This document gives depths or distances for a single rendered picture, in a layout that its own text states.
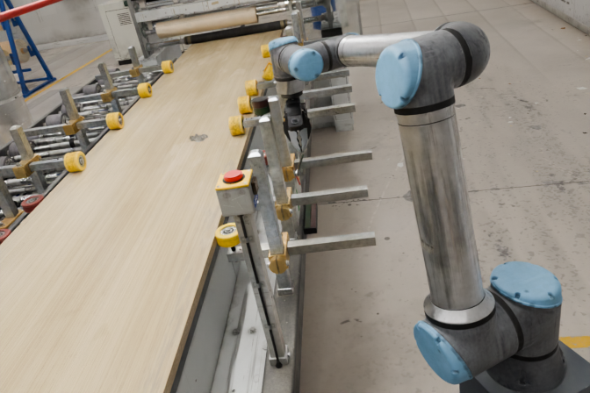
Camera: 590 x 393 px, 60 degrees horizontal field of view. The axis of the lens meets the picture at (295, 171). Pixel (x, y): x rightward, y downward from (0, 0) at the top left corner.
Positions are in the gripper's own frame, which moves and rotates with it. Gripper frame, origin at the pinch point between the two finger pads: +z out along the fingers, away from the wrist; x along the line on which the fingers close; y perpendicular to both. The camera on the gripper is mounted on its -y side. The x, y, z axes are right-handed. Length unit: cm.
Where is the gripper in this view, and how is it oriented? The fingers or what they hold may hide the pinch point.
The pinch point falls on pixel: (301, 149)
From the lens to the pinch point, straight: 170.5
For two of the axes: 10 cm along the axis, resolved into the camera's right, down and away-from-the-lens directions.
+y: 0.5, -4.7, 8.8
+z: 1.7, 8.8, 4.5
